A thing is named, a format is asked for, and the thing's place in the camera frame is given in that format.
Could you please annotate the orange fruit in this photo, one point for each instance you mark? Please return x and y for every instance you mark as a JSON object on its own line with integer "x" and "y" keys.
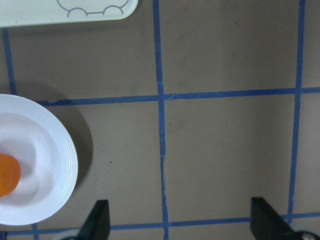
{"x": 10, "y": 174}

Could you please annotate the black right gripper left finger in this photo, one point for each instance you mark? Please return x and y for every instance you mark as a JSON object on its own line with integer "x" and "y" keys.
{"x": 97, "y": 224}

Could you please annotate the cream bear tray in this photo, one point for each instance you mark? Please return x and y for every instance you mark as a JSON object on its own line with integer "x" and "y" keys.
{"x": 20, "y": 13}

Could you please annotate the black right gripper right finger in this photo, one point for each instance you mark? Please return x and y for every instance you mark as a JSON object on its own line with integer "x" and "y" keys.
{"x": 267, "y": 224}

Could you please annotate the white round plate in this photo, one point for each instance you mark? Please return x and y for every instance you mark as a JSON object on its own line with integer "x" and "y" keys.
{"x": 47, "y": 157}

